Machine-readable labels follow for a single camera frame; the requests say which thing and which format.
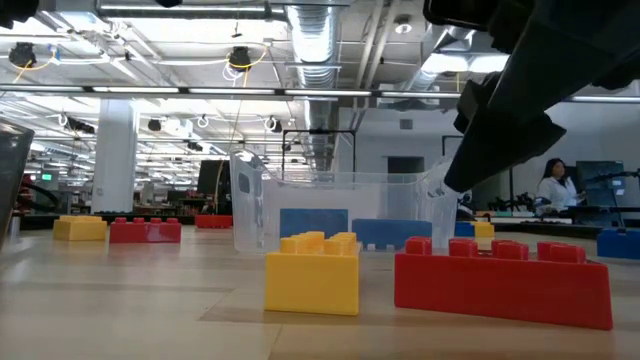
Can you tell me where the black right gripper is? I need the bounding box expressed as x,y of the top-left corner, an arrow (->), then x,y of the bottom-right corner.
422,0 -> 640,194

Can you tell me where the long red building block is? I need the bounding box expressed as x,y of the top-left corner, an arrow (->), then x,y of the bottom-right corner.
393,236 -> 614,332
108,216 -> 183,245

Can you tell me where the small red building block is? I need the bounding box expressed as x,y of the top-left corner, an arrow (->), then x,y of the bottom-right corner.
194,214 -> 234,230

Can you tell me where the dark ceiling pipe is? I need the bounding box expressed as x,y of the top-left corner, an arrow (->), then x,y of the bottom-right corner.
97,3 -> 289,21

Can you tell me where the bright ceiling light panel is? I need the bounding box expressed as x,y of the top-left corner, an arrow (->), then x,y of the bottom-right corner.
422,52 -> 511,75

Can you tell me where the dark door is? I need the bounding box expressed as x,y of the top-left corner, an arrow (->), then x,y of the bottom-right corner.
387,156 -> 426,176
472,167 -> 511,211

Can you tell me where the small black background robot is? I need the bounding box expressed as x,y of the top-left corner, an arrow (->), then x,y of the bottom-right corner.
487,191 -> 539,214

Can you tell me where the person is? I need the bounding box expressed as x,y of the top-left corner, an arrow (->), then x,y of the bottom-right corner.
535,157 -> 585,215

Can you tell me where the dark computer monitor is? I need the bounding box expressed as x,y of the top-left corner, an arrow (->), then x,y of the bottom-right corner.
574,160 -> 626,207

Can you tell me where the clear plastic bin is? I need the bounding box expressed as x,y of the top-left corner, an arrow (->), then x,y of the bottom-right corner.
228,148 -> 462,257

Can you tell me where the black desk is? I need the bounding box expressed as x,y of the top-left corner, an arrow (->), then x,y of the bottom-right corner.
567,204 -> 640,217

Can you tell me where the grey translucent plastic bin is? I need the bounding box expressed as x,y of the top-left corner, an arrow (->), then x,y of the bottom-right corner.
0,122 -> 35,249

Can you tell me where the white square pillar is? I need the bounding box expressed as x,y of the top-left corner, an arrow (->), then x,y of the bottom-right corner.
91,98 -> 139,215

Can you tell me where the black upright panel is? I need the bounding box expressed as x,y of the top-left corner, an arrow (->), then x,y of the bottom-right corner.
197,159 -> 234,216

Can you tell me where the red background equipment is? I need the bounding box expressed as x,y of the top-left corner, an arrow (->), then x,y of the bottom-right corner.
19,174 -> 34,211

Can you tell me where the black hanging ceiling camera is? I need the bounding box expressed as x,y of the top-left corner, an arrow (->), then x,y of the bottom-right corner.
228,45 -> 253,72
8,42 -> 37,69

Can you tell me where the silver round air duct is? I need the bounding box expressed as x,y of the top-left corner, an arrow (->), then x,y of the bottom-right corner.
284,4 -> 341,174
399,14 -> 481,106

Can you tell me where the long horizontal light rail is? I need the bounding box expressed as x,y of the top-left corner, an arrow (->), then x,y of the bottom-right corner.
0,84 -> 640,104

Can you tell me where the black table edge rail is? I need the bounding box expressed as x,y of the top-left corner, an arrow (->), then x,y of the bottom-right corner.
0,212 -> 640,239

